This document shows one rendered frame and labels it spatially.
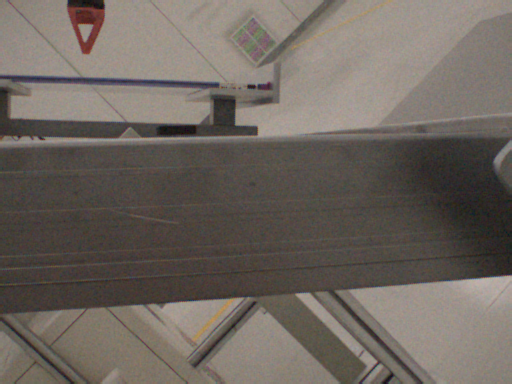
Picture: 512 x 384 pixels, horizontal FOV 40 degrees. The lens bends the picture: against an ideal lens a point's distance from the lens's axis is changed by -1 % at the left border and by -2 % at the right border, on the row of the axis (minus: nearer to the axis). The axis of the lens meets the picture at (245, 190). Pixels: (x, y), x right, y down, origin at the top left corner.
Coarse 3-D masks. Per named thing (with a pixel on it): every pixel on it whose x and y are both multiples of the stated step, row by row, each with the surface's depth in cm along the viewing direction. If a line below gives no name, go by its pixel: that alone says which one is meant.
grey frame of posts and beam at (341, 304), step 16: (336, 304) 103; (352, 304) 104; (352, 320) 104; (368, 320) 104; (352, 336) 108; (368, 336) 105; (384, 336) 105; (368, 352) 108; (384, 352) 105; (400, 352) 106; (400, 368) 106; (416, 368) 107
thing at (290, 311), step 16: (128, 128) 121; (272, 304) 128; (288, 304) 129; (304, 304) 130; (288, 320) 129; (304, 320) 130; (320, 320) 130; (304, 336) 130; (320, 336) 131; (336, 336) 131; (320, 352) 131; (336, 352) 132; (352, 352) 132; (336, 368) 132; (352, 368) 133
